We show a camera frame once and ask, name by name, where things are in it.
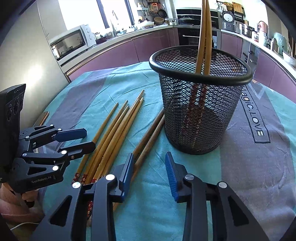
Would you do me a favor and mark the kitchen faucet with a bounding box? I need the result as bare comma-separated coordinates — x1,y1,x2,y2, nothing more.
111,10,118,37

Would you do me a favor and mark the black camera box left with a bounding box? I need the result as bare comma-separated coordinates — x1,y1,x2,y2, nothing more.
0,84,26,183

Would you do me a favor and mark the black mesh cup holder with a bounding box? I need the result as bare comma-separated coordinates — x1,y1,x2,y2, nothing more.
149,45,253,155

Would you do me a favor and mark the bamboo chopstick five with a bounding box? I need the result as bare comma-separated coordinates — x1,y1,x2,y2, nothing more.
99,97,144,178

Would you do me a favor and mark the bamboo chopstick six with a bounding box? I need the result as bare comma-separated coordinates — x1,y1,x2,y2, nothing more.
133,108,164,161

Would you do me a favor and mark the bamboo chopstick four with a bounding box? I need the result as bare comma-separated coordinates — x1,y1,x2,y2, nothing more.
85,90,144,184

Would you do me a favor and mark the smartphone with orange edge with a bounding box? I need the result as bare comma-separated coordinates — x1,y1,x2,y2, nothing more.
34,111,49,126

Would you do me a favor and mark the bamboo chopstick seven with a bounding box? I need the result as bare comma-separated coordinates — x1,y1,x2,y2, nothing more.
86,114,165,219

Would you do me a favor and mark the bamboo chopstick three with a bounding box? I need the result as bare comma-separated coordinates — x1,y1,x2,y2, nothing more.
81,105,130,184

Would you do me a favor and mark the steel stock pot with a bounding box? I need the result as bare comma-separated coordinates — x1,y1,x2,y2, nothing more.
239,23,254,38

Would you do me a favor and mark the white microwave oven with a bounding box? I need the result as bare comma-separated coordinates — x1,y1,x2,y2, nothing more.
49,25,96,66

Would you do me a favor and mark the bamboo chopstick two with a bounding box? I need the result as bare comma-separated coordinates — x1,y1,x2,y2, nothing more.
75,100,129,185

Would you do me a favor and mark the bamboo chopstick eight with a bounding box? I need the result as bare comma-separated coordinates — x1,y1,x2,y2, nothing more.
180,0,207,144

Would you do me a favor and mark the teal grey tablecloth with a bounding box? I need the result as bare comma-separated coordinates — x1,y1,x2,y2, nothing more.
46,62,295,240

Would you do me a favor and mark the white rice cooker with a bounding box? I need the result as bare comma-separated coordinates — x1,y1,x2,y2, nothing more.
222,11,235,32

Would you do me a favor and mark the bamboo chopstick one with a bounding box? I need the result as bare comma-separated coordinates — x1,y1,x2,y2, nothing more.
72,102,118,183

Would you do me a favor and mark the black built-in oven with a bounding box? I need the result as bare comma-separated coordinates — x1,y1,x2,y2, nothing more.
176,8,222,49

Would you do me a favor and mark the mint green air fryer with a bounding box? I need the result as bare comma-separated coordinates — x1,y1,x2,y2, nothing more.
271,32,291,57

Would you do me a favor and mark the left hand with bandage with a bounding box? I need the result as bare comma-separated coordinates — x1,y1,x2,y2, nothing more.
1,183,44,223

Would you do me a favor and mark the pink thermos jug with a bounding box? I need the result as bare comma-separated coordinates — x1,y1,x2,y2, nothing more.
257,21,268,35

